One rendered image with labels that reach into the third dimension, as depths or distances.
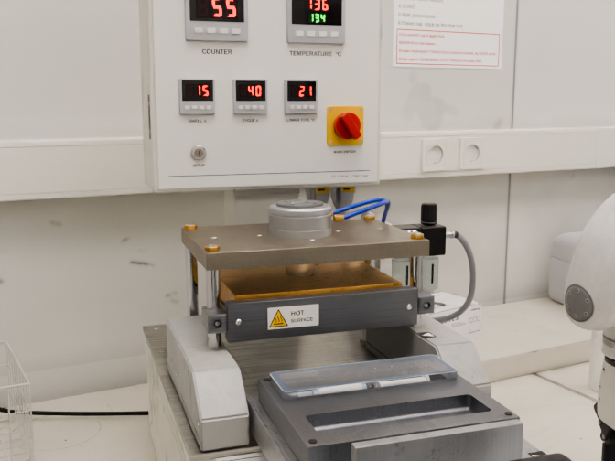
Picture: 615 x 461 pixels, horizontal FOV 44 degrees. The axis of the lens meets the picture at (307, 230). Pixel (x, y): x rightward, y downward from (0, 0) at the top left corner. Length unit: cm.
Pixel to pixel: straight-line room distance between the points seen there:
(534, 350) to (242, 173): 75
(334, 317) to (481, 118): 100
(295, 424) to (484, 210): 121
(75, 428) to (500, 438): 82
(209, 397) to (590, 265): 48
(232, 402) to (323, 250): 21
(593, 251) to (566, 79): 104
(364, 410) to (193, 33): 55
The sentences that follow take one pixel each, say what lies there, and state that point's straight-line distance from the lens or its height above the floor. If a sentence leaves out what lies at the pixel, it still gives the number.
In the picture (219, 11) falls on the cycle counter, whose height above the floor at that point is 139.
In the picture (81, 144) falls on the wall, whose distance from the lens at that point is 135.
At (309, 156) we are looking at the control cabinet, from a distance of 108.
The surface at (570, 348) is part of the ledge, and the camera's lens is 162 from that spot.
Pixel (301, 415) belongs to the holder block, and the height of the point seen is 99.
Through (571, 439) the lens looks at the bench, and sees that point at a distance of 130.
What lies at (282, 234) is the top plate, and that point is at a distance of 92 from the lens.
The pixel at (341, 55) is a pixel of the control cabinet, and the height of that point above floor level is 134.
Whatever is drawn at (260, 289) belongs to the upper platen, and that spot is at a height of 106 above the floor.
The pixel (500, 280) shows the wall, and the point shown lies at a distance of 189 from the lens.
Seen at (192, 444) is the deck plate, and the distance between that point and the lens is 81.
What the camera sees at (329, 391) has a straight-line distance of 74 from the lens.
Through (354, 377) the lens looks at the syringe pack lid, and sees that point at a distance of 77.
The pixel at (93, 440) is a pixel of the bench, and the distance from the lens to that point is 128.
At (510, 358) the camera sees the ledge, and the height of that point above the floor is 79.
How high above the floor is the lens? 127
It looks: 10 degrees down
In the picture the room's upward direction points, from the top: straight up
